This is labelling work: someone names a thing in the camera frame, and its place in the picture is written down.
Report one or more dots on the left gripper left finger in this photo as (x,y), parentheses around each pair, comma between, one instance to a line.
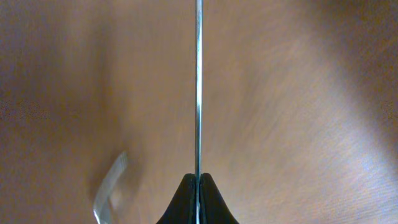
(182,207)

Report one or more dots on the steel fork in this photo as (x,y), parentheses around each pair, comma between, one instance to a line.
(198,101)
(101,206)

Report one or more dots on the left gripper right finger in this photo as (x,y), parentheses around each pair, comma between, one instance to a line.
(213,209)

